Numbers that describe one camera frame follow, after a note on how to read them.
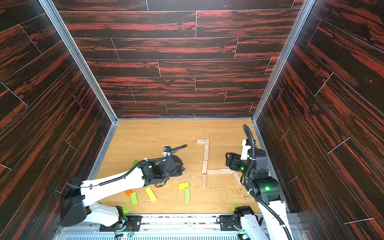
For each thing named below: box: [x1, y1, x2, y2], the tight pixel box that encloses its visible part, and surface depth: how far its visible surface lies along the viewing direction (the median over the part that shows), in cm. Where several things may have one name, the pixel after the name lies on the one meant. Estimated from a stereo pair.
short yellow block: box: [178, 181, 189, 189], surface depth 88 cm
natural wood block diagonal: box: [207, 169, 222, 175], surface depth 93 cm
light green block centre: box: [185, 188, 190, 203], surface depth 84 cm
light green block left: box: [130, 191, 139, 205], surface depth 83 cm
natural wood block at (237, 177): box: [233, 172, 242, 186], surface depth 90 cm
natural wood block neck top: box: [204, 138, 210, 153], surface depth 103 cm
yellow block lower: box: [145, 186, 158, 203], surface depth 84 cm
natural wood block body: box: [202, 160, 208, 174], surface depth 95 cm
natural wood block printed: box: [202, 174, 207, 188], surface depth 88 cm
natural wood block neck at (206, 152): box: [203, 145, 209, 161], surface depth 101 cm
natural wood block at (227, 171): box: [221, 168, 236, 175], surface depth 92 cm
